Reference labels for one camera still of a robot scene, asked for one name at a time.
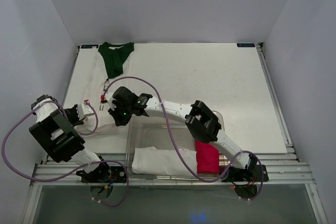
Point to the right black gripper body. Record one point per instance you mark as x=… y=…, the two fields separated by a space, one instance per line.
x=123 y=112

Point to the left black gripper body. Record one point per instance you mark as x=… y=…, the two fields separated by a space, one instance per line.
x=72 y=115

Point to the white and green t-shirt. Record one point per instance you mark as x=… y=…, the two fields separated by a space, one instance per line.
x=94 y=70

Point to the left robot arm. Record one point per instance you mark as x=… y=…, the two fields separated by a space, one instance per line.
x=55 y=131

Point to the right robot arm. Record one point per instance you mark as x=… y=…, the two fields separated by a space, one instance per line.
x=199 y=119

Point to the clear plastic bin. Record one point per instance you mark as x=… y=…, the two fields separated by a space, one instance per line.
x=147 y=132

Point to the rolled white t-shirt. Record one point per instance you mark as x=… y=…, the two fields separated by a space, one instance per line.
x=152 y=161

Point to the blue corner label left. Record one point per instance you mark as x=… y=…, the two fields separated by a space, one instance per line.
x=89 y=46

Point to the blue corner label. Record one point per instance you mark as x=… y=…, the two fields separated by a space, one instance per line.
x=245 y=45
x=89 y=46

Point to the rolled pink t-shirt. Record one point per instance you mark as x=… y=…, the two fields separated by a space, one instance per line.
x=207 y=158

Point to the blue corner label right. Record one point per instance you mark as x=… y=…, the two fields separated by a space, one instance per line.
x=245 y=45

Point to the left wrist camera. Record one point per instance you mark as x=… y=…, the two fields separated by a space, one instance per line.
x=84 y=110

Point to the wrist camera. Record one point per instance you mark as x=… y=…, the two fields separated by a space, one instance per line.
x=84 y=110
x=106 y=102

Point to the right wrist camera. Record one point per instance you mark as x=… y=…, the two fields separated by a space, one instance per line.
x=106 y=102

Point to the aluminium frame rails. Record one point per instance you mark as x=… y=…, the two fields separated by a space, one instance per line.
x=272 y=168

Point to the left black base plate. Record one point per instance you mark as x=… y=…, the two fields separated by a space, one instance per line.
x=113 y=174

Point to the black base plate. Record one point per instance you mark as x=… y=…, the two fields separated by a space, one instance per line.
x=113 y=174
x=240 y=175

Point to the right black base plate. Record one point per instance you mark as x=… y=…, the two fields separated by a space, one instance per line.
x=240 y=175

